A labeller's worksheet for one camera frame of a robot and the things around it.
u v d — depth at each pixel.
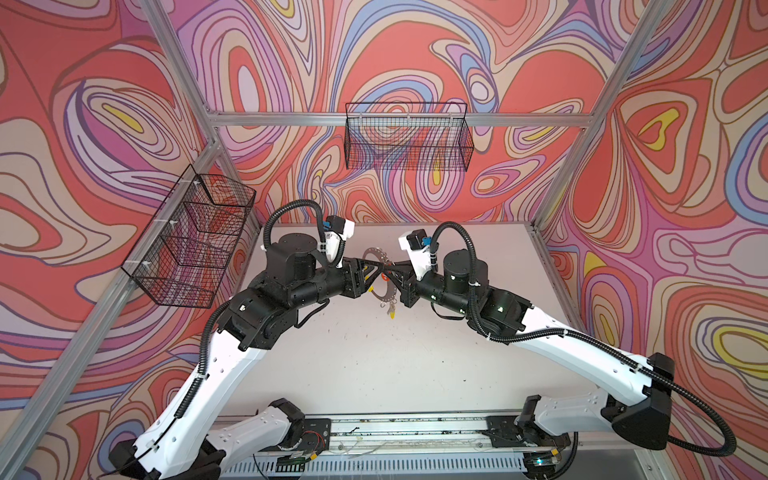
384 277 0.64
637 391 0.39
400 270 0.57
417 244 0.52
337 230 0.52
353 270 0.50
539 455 0.72
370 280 0.56
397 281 0.62
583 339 0.44
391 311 0.68
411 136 0.96
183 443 0.36
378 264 0.57
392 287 0.63
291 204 0.39
